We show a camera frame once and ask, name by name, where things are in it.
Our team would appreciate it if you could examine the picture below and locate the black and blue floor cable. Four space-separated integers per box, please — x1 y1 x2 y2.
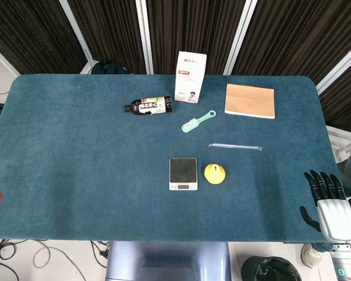
90 240 109 268

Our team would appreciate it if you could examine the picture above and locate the clear wrapped drinking straw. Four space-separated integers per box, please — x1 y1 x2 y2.
208 142 263 152

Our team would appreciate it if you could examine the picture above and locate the black floor cable bundle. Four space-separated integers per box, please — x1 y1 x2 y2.
0 239 20 281

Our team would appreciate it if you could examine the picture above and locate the blue felt table cloth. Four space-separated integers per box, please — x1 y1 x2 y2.
0 74 351 244

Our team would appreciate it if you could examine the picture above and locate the dark tea bottle with label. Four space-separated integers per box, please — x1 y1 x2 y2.
123 96 174 116

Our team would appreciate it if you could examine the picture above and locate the grey floor cable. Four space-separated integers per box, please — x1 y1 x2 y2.
33 241 87 281

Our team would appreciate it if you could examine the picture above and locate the dark slatted partition panel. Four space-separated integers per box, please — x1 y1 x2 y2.
0 0 87 74
67 0 149 74
232 0 351 85
146 0 248 76
318 55 351 136

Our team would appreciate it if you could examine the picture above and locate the yellow round object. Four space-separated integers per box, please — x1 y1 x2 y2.
204 163 226 185

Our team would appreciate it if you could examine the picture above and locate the mint green plastic brush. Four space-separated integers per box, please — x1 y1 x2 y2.
181 109 217 135

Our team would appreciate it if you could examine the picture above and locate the blue robot torso base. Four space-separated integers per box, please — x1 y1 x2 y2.
105 241 232 281

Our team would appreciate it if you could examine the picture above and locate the small digital kitchen scale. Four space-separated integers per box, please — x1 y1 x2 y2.
168 157 199 191

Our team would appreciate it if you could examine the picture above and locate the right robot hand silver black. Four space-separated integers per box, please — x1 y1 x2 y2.
299 169 351 244

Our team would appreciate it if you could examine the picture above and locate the brown kraft spiral notebook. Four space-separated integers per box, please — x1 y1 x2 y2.
224 83 276 119

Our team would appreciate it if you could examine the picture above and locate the black trash bin with liner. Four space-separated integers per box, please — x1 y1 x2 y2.
241 256 302 281

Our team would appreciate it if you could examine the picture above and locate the white carton box with photo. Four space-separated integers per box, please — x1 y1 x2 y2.
174 51 208 104

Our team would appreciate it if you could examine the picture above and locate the black bag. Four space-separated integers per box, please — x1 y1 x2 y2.
91 60 131 75

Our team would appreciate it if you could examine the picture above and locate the white metal rack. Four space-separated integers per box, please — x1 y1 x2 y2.
326 125 351 165

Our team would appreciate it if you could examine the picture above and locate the white sneaker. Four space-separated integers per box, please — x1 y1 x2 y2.
300 243 323 269

